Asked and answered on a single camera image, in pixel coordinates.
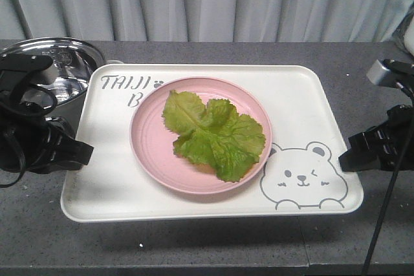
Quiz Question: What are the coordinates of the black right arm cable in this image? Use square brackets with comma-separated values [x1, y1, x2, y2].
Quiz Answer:
[360, 117, 414, 276]

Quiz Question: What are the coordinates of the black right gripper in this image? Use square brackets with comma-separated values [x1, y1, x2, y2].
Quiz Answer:
[338, 105, 413, 172]

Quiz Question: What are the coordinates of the white pleated curtain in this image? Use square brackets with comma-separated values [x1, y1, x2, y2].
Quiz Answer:
[1, 0, 413, 42]

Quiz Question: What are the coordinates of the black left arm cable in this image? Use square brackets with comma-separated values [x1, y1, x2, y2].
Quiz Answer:
[0, 78, 59, 189]

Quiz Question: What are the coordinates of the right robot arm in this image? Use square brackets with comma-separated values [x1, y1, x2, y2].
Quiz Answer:
[339, 59, 413, 172]

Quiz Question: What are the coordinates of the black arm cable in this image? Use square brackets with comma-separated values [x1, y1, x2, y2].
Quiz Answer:
[360, 117, 414, 276]
[0, 78, 59, 189]

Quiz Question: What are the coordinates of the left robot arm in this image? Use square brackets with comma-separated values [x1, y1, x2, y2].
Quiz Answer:
[1, 54, 93, 175]

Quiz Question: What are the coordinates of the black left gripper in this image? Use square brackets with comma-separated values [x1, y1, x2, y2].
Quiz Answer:
[1, 117, 94, 175]

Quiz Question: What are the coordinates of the green lettuce leaf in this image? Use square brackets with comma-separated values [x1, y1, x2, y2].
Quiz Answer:
[162, 90, 267, 182]

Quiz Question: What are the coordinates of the pink round plate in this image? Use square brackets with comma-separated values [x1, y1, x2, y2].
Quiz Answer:
[131, 77, 272, 195]

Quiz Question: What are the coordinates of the cream bear print tray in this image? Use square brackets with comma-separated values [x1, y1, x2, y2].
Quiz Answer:
[61, 64, 364, 222]

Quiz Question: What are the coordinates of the pale green electric cooking pot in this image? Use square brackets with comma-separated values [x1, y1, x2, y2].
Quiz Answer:
[1, 37, 121, 131]

